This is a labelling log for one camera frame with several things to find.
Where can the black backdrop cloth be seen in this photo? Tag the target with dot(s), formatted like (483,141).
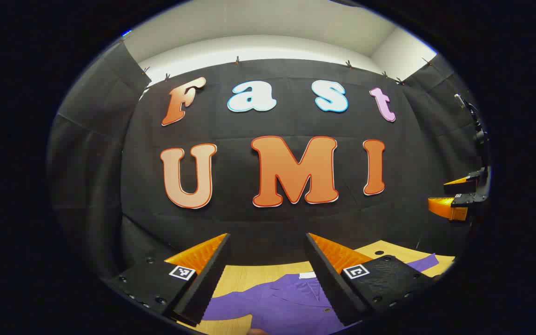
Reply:
(249,223)

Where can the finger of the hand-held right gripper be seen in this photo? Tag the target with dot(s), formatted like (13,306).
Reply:
(470,199)
(458,188)

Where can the purple knit cardigan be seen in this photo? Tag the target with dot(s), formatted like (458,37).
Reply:
(286,302)

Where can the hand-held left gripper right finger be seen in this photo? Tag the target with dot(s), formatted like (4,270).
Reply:
(331,288)

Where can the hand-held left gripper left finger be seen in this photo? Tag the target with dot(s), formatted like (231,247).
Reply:
(205,288)

